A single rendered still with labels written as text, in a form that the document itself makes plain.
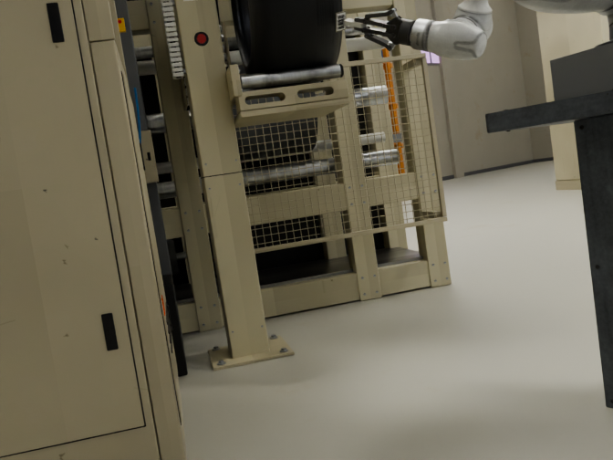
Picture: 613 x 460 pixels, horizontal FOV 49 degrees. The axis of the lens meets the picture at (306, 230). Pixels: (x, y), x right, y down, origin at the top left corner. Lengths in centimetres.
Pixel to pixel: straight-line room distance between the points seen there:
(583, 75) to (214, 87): 121
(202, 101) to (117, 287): 99
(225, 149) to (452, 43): 79
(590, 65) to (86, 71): 99
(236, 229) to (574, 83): 120
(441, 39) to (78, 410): 136
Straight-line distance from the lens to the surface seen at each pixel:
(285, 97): 218
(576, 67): 147
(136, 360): 143
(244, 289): 226
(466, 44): 201
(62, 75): 142
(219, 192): 223
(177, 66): 227
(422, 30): 206
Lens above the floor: 58
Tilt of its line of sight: 5 degrees down
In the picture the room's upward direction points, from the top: 8 degrees counter-clockwise
